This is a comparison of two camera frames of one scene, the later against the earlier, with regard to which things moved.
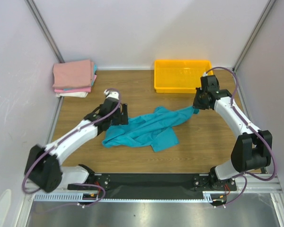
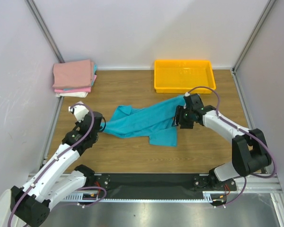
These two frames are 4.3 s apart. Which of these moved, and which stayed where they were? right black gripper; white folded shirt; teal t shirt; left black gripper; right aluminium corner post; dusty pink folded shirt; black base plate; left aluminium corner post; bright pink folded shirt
Moved: right black gripper; left black gripper; teal t shirt
Stayed: dusty pink folded shirt; right aluminium corner post; black base plate; white folded shirt; left aluminium corner post; bright pink folded shirt
